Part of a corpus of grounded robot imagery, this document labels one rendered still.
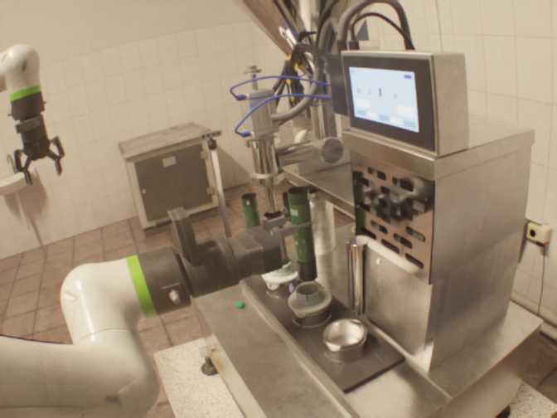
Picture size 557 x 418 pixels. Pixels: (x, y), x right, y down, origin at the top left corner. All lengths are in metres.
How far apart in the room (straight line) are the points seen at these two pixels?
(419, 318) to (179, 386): 0.68
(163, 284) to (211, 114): 3.83
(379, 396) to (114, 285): 0.40
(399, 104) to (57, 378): 0.47
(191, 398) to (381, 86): 0.81
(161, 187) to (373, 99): 3.21
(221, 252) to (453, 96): 0.36
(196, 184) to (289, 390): 3.17
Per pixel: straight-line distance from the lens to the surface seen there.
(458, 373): 0.63
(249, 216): 0.83
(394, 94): 0.46
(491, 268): 0.62
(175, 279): 0.54
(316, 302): 0.68
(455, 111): 0.44
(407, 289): 0.55
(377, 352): 0.64
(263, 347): 0.69
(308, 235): 0.62
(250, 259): 0.58
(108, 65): 4.12
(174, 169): 3.59
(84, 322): 0.53
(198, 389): 1.03
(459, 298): 0.57
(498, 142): 0.52
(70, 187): 4.27
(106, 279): 0.55
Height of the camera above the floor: 1.48
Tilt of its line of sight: 23 degrees down
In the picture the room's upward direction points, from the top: 8 degrees counter-clockwise
